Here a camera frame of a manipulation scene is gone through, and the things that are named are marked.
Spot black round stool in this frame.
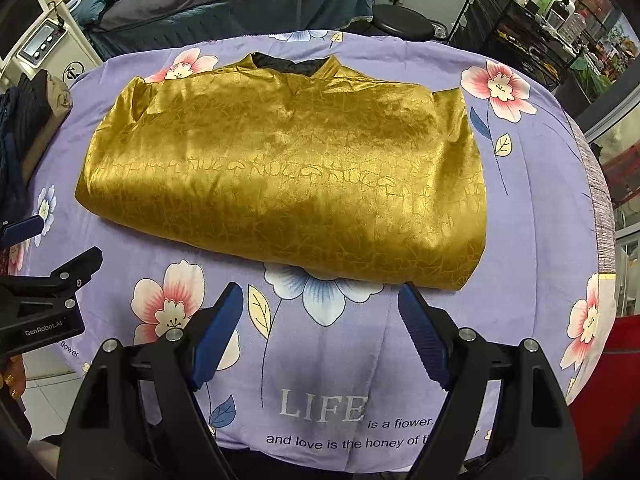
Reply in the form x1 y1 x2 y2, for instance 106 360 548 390
372 4 448 43

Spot tan folded garment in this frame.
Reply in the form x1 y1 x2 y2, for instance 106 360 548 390
30 69 74 181

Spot purple floral sheet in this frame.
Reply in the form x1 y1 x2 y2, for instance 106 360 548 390
10 30 618 466

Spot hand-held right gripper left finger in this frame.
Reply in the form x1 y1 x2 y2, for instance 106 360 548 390
62 281 245 480

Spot grey striped cloth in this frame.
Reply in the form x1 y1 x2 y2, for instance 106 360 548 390
570 120 617 281

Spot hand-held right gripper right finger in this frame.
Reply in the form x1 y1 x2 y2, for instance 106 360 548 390
397 281 585 480

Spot gold satin jacket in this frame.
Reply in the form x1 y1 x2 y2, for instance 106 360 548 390
75 52 490 293

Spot green plant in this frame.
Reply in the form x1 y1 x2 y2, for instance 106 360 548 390
575 55 617 97

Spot plain red cloth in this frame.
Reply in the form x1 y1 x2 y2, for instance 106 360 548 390
569 314 640 480

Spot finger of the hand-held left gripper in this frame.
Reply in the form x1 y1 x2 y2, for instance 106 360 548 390
0 215 44 249
0 246 103 309

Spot dark folded garments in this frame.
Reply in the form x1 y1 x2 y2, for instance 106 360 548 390
0 77 56 226

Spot black metal rack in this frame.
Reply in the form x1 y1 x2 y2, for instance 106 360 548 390
447 0 586 92

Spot white machine with display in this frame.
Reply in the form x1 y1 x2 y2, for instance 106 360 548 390
0 0 106 91

